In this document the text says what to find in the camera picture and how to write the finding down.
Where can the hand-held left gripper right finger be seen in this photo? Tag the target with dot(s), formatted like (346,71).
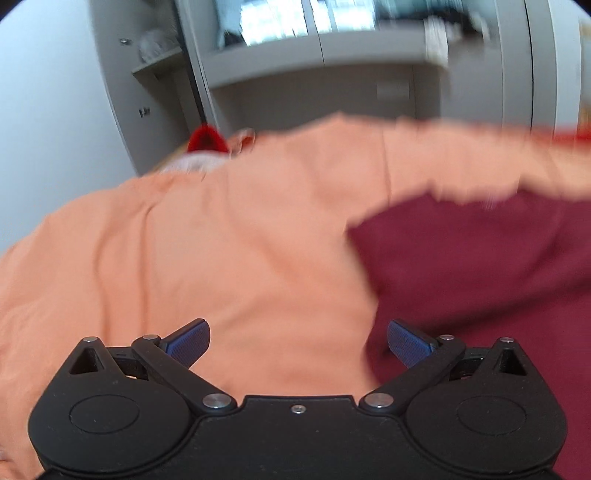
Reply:
(408,344)

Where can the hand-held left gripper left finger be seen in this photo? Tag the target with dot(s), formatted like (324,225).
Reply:
(189,341)

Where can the maroon knit garment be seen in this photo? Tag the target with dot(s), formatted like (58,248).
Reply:
(471,272)

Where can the orange bed sheet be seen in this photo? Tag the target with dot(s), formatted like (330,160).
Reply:
(221,240)

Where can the white pillow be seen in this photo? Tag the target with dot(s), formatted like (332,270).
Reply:
(191,162)

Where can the red pillow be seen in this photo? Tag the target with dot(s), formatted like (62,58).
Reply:
(206,138)

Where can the red cloth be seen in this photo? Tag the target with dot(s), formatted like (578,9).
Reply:
(572,137)

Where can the grey cabinet unit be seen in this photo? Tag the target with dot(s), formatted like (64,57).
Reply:
(323,87)

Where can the clear plastic item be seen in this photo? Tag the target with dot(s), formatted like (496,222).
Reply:
(157,44)

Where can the white cloth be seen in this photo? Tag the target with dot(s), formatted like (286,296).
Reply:
(437,39)

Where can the black item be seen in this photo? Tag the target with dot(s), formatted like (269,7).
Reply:
(466,21)

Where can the window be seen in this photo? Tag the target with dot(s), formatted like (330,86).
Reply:
(286,16)

